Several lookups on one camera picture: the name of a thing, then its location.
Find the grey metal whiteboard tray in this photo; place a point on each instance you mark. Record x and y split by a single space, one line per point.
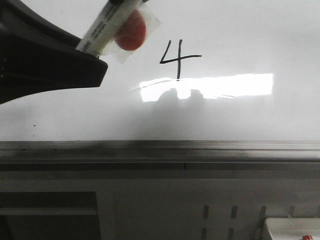
183 153

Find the clear adhesive tape piece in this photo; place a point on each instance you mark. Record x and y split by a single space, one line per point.
152 23

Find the small red object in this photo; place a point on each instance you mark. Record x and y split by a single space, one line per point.
307 237

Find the white slotted metal panel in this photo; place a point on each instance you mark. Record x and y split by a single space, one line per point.
207 209

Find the white whiteboard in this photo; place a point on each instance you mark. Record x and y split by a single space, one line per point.
222 70

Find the white whiteboard marker pen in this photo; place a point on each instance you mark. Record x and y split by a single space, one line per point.
107 23

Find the white plastic bin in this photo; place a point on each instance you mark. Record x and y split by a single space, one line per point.
280 228

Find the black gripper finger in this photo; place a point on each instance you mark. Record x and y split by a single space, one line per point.
37 56

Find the red round magnet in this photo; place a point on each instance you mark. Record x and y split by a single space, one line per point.
132 33

